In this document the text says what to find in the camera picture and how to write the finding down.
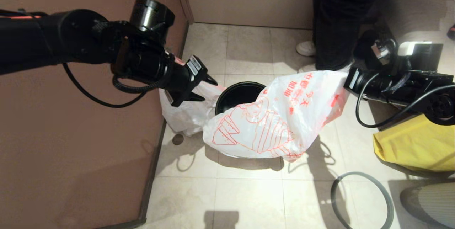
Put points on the black trousers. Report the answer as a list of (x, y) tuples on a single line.
[(337, 15)]

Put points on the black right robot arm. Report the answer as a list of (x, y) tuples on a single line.
[(408, 83)]

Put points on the small round brown floor disc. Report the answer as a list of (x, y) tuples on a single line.
[(177, 139)]

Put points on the white red-printed plastic bag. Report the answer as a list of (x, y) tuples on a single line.
[(270, 122)]

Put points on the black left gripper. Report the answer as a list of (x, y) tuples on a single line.
[(181, 86)]

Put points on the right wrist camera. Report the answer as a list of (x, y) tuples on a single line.
[(379, 50)]

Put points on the yellow fabric bag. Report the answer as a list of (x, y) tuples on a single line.
[(419, 147)]

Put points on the black round trash bin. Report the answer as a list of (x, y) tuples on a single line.
[(238, 94)]

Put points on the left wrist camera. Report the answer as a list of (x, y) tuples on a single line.
[(194, 66)]

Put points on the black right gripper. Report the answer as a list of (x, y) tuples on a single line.
[(353, 81)]

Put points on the white garbage bag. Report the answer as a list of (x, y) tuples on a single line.
[(185, 118)]

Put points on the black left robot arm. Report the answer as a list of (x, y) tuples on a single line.
[(71, 37)]

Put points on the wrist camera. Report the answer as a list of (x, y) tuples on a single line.
[(194, 66), (379, 50)]

